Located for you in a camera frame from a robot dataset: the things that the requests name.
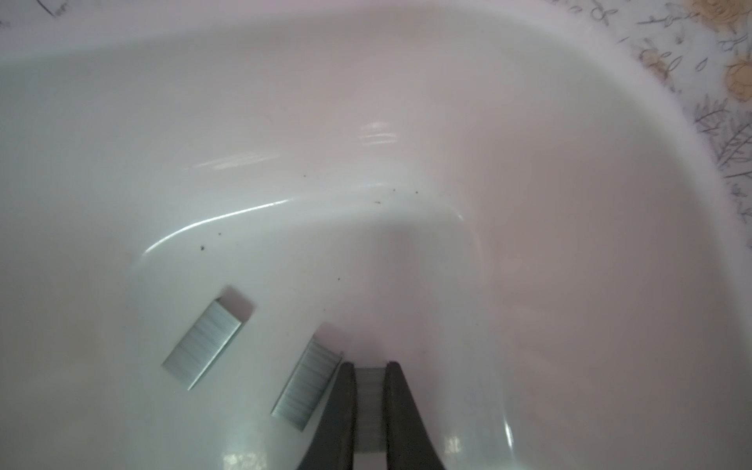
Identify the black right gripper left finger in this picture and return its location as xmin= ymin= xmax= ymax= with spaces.
xmin=298 ymin=362 xmax=358 ymax=470

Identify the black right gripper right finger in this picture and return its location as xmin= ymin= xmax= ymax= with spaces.
xmin=383 ymin=362 xmax=445 ymax=470

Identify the staple strip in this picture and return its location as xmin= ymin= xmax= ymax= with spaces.
xmin=162 ymin=299 xmax=244 ymax=391
xmin=271 ymin=336 xmax=342 ymax=431
xmin=354 ymin=368 xmax=386 ymax=454

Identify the white plastic tray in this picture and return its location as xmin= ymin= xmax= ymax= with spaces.
xmin=1 ymin=1 xmax=751 ymax=469

